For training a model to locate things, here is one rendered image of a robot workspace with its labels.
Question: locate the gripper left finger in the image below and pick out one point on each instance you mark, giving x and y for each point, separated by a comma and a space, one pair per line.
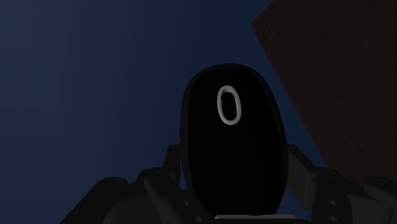
149, 198

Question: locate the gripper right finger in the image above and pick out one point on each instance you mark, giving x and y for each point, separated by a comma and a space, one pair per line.
335, 198

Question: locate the black computer mouse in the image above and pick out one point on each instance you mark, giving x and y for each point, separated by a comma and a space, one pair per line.
232, 155

